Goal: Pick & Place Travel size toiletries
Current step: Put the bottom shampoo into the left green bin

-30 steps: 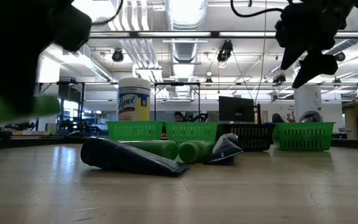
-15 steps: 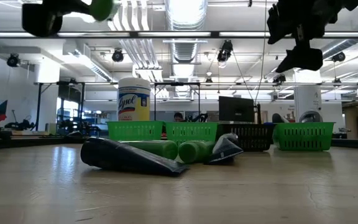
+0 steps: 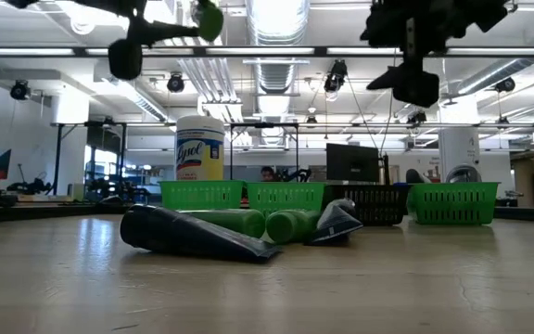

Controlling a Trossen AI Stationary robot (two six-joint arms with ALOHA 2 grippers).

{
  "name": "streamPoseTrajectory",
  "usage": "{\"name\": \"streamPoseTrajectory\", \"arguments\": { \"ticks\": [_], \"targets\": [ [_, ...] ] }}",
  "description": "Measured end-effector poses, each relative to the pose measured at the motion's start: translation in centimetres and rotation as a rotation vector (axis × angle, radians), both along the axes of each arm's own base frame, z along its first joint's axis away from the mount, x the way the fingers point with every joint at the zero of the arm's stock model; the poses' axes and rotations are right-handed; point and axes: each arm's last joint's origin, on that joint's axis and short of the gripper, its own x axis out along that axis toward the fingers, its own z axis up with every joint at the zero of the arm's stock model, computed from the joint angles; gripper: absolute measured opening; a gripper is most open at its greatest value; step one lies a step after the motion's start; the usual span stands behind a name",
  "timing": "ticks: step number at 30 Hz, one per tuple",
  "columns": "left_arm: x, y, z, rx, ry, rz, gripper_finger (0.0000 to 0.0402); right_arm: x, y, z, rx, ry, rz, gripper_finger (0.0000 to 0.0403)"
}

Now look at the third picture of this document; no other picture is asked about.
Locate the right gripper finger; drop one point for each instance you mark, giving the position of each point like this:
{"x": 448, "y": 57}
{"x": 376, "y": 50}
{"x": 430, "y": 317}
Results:
{"x": 417, "y": 88}
{"x": 387, "y": 80}

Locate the white round column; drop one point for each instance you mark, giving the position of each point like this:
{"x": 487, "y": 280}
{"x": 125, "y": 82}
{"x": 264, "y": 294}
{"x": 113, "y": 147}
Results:
{"x": 459, "y": 148}

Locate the grey travel bottle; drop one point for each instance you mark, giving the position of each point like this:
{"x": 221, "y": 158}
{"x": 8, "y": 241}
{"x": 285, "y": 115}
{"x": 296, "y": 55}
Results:
{"x": 416, "y": 177}
{"x": 464, "y": 174}

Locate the black overhead frame beam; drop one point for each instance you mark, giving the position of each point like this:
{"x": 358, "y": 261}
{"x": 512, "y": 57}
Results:
{"x": 79, "y": 51}

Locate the black background robot arm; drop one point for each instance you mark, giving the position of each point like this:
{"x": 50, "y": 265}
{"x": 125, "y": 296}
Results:
{"x": 30, "y": 187}

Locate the large dark foil bag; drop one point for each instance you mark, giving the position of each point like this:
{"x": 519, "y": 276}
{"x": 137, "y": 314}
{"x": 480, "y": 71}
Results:
{"x": 188, "y": 236}

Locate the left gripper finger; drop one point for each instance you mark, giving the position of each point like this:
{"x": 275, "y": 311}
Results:
{"x": 169, "y": 31}
{"x": 125, "y": 60}

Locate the green travel bottle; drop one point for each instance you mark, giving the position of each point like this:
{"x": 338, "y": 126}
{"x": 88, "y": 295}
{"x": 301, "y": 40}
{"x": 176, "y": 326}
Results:
{"x": 234, "y": 220}
{"x": 211, "y": 23}
{"x": 288, "y": 226}

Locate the person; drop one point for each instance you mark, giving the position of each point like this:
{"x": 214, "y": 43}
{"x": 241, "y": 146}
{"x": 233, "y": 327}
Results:
{"x": 267, "y": 174}

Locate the Lysol wipes canister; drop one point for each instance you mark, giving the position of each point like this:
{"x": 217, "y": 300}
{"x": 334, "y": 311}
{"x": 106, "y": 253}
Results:
{"x": 199, "y": 153}

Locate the black computer monitor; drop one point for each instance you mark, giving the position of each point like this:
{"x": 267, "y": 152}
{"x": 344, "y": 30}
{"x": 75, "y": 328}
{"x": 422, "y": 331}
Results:
{"x": 350, "y": 162}

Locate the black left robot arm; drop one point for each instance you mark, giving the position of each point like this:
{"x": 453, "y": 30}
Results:
{"x": 19, "y": 2}

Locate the silver ventilation duct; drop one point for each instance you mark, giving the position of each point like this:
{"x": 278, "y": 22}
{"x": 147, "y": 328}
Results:
{"x": 267, "y": 76}

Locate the small dark foil bag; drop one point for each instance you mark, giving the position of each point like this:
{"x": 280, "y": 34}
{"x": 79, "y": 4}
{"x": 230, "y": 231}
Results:
{"x": 334, "y": 225}

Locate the black background rack frame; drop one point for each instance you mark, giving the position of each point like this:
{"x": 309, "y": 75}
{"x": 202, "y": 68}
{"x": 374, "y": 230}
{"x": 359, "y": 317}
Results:
{"x": 58, "y": 158}

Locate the green plastic slotted basket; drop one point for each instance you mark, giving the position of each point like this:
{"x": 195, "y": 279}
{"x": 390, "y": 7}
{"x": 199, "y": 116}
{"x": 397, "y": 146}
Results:
{"x": 202, "y": 192}
{"x": 452, "y": 204}
{"x": 290, "y": 195}

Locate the black background stand frame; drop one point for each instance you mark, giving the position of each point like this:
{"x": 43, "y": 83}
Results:
{"x": 264, "y": 124}

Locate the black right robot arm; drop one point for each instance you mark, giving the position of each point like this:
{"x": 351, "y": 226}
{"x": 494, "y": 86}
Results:
{"x": 485, "y": 11}

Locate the black table frame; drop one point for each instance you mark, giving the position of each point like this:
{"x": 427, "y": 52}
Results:
{"x": 63, "y": 213}

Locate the black plastic slotted basket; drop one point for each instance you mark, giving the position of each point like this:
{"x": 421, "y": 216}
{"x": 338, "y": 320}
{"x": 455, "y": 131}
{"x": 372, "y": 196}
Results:
{"x": 378, "y": 204}

